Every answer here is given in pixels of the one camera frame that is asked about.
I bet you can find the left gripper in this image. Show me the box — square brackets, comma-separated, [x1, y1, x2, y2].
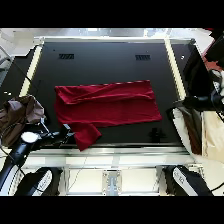
[49, 127, 76, 144]

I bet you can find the red T-shirt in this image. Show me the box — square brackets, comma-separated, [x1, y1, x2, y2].
[53, 79, 164, 152]

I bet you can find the dark brown garment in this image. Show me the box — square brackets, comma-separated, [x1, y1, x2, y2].
[181, 105, 204, 156]

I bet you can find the cream garment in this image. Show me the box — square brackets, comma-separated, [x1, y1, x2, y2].
[200, 109, 224, 165]

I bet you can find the heap of clothes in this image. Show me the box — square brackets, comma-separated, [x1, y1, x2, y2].
[202, 29, 224, 96]

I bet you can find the black cable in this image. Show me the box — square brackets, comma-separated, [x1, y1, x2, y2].
[67, 155, 89, 196]

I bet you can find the silver frame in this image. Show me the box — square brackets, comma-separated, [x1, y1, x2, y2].
[0, 35, 209, 197]

